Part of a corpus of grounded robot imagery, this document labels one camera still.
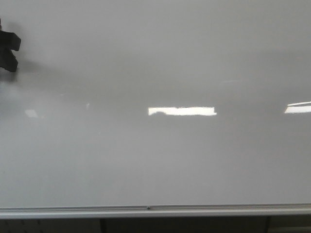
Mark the white whiteboard with aluminium frame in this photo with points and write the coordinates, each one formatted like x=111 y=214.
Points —
x=143 y=108

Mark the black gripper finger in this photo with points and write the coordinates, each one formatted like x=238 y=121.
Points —
x=9 y=40
x=7 y=60

